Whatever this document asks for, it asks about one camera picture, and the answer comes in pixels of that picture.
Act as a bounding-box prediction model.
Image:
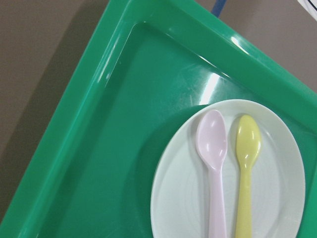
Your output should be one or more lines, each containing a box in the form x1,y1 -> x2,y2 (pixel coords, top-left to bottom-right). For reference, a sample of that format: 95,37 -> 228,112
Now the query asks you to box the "green plastic tray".
0,0 -> 317,238

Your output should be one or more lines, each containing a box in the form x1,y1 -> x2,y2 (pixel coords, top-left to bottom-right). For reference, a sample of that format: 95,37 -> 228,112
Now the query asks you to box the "white round plate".
151,99 -> 305,238

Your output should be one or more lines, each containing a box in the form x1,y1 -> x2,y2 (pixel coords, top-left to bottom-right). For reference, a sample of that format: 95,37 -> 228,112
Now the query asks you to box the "yellow plastic spoon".
235,115 -> 262,238

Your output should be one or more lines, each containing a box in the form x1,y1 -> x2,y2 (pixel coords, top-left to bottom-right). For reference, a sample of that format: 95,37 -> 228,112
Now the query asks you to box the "pink plastic spoon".
196,110 -> 227,238

